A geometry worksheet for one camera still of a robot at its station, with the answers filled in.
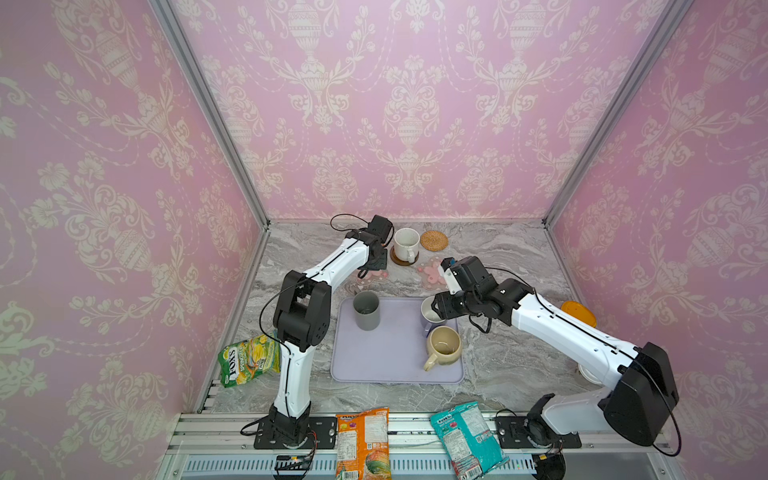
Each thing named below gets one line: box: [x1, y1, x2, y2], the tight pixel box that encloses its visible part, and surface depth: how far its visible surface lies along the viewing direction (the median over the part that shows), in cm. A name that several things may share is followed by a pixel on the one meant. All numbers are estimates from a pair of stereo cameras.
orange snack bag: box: [335, 407, 392, 480], surface depth 72 cm
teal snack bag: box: [430, 401, 510, 480], surface depth 73 cm
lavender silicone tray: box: [331, 297, 464, 383], surface depth 89 cm
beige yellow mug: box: [424, 325, 462, 372], surface depth 82 cm
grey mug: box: [352, 291, 380, 331], surface depth 91 cm
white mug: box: [394, 227, 421, 264], surface depth 105 cm
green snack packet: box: [218, 332, 281, 388], surface depth 85 cm
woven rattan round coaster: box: [420, 230, 449, 252], surface depth 118 cm
